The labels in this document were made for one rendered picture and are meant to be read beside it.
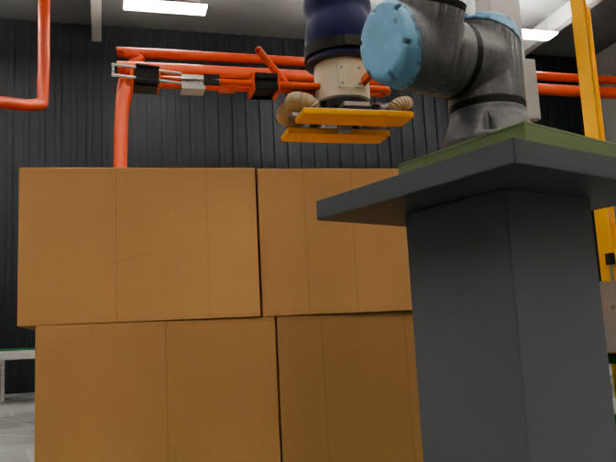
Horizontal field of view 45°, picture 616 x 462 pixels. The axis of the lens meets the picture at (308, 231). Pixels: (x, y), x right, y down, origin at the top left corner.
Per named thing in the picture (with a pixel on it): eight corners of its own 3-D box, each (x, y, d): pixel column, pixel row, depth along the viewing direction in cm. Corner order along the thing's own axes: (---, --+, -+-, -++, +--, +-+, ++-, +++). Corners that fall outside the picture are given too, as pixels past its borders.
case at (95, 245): (242, 323, 230) (237, 198, 237) (260, 316, 192) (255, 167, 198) (40, 332, 218) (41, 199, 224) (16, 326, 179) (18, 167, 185)
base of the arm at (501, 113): (563, 148, 141) (557, 98, 143) (486, 136, 132) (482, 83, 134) (494, 171, 157) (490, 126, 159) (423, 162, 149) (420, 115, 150)
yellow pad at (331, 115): (401, 127, 227) (400, 112, 228) (414, 117, 218) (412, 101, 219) (294, 124, 218) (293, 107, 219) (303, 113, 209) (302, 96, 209)
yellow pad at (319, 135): (379, 144, 245) (379, 129, 246) (390, 136, 236) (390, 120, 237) (280, 142, 236) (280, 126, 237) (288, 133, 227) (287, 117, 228)
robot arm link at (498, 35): (544, 102, 144) (535, 18, 147) (481, 86, 135) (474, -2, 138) (486, 124, 157) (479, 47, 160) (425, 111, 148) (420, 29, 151)
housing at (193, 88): (203, 96, 220) (202, 82, 221) (205, 89, 214) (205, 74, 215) (179, 95, 218) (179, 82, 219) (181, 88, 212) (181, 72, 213)
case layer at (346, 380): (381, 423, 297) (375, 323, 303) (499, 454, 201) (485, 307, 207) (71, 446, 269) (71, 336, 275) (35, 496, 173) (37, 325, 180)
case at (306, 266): (426, 315, 243) (417, 197, 249) (477, 307, 204) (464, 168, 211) (246, 323, 231) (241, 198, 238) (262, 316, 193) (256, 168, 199)
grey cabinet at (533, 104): (535, 122, 352) (529, 62, 357) (542, 118, 347) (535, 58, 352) (498, 121, 348) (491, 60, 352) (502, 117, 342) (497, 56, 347)
